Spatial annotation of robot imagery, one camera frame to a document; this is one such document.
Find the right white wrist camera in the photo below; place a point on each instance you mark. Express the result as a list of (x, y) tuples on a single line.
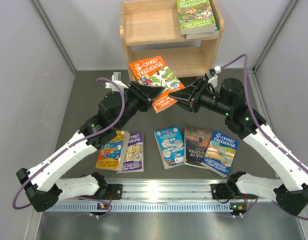
[(211, 75)]

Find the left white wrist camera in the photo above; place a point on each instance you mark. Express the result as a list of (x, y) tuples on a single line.
[(116, 83)]

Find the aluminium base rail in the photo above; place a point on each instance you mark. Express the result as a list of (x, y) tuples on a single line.
[(155, 196)]

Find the wooden two-tier shelf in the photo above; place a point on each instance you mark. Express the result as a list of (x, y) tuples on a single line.
[(150, 28)]

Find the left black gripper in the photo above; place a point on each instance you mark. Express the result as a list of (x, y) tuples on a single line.
[(145, 94)]

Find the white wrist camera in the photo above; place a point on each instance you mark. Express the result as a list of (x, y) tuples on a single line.
[(211, 75), (116, 83)]

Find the green coin cover book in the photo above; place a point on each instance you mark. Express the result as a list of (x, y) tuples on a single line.
[(194, 36)]

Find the blue 91-storey treehouse book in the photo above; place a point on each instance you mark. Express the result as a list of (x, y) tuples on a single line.
[(220, 153)]

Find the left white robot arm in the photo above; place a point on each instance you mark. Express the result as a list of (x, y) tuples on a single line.
[(44, 184)]

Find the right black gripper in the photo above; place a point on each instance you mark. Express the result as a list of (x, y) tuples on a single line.
[(193, 93)]

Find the green 65-storey treehouse book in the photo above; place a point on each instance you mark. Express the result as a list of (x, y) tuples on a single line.
[(195, 17)]

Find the yellow 13-storey treehouse book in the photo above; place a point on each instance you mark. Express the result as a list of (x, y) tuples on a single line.
[(112, 154)]

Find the light blue comic book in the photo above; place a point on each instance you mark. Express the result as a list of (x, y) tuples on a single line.
[(171, 147)]

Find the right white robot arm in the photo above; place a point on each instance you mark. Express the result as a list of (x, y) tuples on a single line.
[(290, 189)]

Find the purple 52-storey treehouse book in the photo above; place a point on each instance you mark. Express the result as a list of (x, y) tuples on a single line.
[(134, 157)]

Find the dark tale of cities book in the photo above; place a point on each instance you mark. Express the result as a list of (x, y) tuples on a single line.
[(196, 142)]

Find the orange 78-storey treehouse book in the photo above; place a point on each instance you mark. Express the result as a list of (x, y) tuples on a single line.
[(154, 72)]

